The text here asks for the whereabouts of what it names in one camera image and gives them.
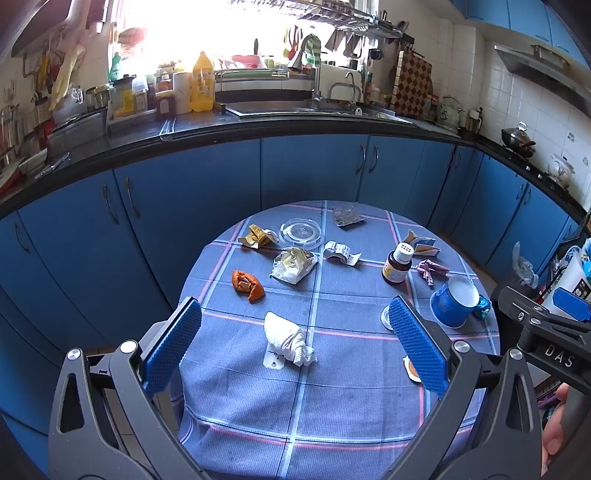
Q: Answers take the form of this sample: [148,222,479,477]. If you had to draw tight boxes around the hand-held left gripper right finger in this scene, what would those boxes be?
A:
[388,295,543,480]

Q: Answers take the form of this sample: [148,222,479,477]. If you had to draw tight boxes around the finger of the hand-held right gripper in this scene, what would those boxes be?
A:
[551,287,591,323]
[490,286,557,334]

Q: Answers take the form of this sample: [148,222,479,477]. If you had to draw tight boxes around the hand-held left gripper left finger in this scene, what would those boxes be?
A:
[48,296,204,480]

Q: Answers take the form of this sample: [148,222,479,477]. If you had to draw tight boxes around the orange peel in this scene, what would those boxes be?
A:
[232,270,266,303]

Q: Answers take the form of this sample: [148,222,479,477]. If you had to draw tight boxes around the person's right hand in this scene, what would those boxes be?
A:
[542,383,573,468]

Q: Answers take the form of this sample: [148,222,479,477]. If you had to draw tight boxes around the orange white foil seal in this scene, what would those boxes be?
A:
[403,355,423,384]

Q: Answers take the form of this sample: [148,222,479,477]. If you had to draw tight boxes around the clear plastic bin liner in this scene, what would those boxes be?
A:
[512,242,539,287]

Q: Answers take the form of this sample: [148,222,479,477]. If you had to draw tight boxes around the blue paper cup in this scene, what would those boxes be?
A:
[429,275,481,329]

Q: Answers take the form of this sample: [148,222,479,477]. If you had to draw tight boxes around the round table, blue cloth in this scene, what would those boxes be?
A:
[178,200,502,480]

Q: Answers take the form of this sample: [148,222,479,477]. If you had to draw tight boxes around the crumpled pink wrapper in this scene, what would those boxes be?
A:
[416,259,451,287]

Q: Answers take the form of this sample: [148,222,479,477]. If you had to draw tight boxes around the brown medicine bottle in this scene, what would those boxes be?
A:
[381,243,413,285]

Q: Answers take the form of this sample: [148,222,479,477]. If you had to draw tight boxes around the torn blue white carton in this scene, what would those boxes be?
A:
[399,229,441,257]

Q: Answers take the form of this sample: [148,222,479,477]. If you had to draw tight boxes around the crumpled white tissue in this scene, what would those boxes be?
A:
[263,311,318,367]

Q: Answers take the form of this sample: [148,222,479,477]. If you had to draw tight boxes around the crumpled paper receipt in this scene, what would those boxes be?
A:
[322,241,363,266]

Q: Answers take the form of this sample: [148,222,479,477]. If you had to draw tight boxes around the white ceramic pot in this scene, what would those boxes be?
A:
[547,154,575,188]

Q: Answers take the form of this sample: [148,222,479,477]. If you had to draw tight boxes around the crumpled gold wrapper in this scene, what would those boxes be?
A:
[238,224,279,250]

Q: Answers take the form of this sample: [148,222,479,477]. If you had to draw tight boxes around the crumpled white plastic wrapper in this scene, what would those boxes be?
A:
[269,247,319,283]

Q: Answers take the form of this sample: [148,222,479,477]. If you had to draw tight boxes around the silver blister pack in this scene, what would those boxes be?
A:
[332,206,366,228]

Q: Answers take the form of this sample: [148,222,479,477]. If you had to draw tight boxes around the clear plastic lid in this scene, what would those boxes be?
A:
[279,218,322,250]

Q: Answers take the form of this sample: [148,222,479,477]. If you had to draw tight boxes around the blue kitchen base cabinets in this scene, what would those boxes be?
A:
[0,134,583,416]

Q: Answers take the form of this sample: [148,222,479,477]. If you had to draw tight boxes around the black wok with lid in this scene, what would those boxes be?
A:
[501,121,537,158]

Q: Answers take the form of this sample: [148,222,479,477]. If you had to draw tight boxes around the pale green kettle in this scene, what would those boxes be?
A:
[436,96,462,130]

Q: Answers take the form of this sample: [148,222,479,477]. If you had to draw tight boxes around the black kitchen countertop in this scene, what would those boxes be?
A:
[0,99,591,222]

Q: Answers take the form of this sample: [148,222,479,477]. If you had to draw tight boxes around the steel range hood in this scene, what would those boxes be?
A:
[494,44,591,86]

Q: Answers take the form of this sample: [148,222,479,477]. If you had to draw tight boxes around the checkered wooden cutting board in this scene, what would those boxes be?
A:
[392,50,433,118]

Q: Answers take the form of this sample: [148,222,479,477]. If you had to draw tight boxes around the white paper towel roll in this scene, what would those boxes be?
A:
[172,71,193,114]

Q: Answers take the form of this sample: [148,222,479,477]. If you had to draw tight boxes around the steel kitchen sink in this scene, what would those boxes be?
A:
[225,99,414,123]

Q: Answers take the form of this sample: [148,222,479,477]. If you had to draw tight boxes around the yellow oil bottle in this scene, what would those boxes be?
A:
[191,51,216,113]

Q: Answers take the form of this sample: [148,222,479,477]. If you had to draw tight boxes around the small curved steel faucet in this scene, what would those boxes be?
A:
[329,71,362,107]

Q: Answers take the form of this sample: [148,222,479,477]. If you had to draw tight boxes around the tall steel faucet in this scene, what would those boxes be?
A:
[290,46,324,107]

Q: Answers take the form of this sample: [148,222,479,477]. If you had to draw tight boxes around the green striped towel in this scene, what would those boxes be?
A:
[302,34,322,70]

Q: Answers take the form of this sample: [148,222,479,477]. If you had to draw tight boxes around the blue wall cabinets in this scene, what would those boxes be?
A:
[450,0,591,54]

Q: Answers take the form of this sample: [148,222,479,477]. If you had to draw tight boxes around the steel wall dish rack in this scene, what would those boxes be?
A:
[277,0,404,40]

